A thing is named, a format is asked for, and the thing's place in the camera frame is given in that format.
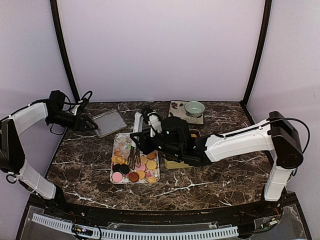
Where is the swirl butter cookie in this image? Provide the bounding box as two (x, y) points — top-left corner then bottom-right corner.
(147, 176), (157, 183)

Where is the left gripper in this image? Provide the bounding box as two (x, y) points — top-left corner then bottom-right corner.
(46, 110), (98, 132)

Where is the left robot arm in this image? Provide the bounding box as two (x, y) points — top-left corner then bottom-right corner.
(0, 90), (98, 218)

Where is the light green ceramic bowl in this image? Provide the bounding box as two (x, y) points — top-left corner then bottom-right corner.
(184, 101), (205, 118)

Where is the black sandwich cookie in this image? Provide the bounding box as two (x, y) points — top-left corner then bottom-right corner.
(112, 163), (121, 173)
(119, 164), (130, 175)

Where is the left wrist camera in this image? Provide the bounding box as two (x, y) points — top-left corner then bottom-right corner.
(69, 100), (86, 116)

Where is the brown chocolate cookie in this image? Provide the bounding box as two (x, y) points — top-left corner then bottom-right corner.
(128, 172), (140, 183)

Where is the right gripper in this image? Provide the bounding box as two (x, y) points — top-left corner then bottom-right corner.
(130, 127), (184, 159)

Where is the dotted round yellow biscuit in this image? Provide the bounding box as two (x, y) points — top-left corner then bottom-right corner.
(146, 160), (158, 171)

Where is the gold cookie tin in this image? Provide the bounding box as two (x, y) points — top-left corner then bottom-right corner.
(163, 129), (202, 170)

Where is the white slotted cable duct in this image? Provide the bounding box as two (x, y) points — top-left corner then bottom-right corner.
(31, 213), (239, 240)

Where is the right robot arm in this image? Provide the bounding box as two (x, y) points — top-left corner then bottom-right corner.
(130, 111), (304, 217)

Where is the pink sandwich cookie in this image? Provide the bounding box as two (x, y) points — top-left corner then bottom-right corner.
(112, 172), (123, 183)
(135, 163), (146, 171)

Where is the silver tin lid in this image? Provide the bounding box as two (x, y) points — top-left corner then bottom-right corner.
(93, 109), (128, 138)

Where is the floral cookie tray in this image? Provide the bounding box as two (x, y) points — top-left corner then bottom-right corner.
(110, 133), (161, 185)

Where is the square floral plate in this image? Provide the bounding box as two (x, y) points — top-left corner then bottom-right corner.
(168, 100), (205, 125)

